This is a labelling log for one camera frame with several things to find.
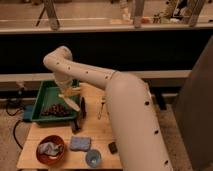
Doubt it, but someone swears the crumpled grey cloth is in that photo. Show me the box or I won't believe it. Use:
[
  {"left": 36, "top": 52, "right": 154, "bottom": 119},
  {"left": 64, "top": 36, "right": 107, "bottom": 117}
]
[{"left": 38, "top": 142, "right": 63, "bottom": 157}]

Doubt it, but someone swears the green plastic tray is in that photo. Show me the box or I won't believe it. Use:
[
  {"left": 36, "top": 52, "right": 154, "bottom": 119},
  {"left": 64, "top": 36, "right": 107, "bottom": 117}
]
[{"left": 31, "top": 80, "right": 78, "bottom": 124}]

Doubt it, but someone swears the blue sponge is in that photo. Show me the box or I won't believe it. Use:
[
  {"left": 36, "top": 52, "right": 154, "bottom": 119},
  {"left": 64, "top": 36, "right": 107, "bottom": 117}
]
[{"left": 69, "top": 136, "right": 91, "bottom": 151}]

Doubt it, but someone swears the blue box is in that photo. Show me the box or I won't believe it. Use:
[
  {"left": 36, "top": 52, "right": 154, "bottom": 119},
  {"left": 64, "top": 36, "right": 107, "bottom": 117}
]
[{"left": 23, "top": 105, "right": 33, "bottom": 122}]

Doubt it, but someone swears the black cable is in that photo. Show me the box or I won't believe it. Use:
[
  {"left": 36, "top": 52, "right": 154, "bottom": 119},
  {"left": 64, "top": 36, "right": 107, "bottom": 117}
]
[{"left": 4, "top": 98, "right": 26, "bottom": 150}]

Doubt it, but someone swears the small black block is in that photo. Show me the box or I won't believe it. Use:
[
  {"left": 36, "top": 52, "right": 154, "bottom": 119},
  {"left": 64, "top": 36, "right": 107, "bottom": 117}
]
[{"left": 108, "top": 142, "right": 118, "bottom": 154}]

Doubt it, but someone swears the grey panel right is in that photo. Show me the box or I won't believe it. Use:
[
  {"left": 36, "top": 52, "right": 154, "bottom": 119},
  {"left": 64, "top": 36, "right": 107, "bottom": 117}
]
[{"left": 173, "top": 44, "right": 213, "bottom": 171}]

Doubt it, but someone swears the black marker pen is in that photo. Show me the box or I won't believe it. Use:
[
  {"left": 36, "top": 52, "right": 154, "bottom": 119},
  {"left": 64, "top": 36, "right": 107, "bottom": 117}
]
[{"left": 81, "top": 97, "right": 86, "bottom": 118}]

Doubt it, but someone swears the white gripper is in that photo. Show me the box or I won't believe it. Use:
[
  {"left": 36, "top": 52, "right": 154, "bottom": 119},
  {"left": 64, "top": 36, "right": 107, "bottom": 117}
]
[{"left": 53, "top": 72, "right": 73, "bottom": 93}]

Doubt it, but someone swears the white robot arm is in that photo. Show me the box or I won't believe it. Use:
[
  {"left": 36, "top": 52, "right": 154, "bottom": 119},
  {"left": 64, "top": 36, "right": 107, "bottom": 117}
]
[{"left": 43, "top": 46, "right": 174, "bottom": 171}]

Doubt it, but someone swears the dark grapes bunch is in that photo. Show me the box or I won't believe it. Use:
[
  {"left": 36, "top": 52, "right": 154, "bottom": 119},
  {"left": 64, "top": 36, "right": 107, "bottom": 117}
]
[{"left": 41, "top": 104, "right": 70, "bottom": 117}]

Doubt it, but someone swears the red bowl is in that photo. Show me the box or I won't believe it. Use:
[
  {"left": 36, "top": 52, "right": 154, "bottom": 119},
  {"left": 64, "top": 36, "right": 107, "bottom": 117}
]
[{"left": 36, "top": 135, "right": 65, "bottom": 166}]

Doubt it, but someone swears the blue cup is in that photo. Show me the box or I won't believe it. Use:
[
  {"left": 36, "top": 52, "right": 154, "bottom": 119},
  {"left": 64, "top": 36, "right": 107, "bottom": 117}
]
[{"left": 85, "top": 149, "right": 102, "bottom": 168}]

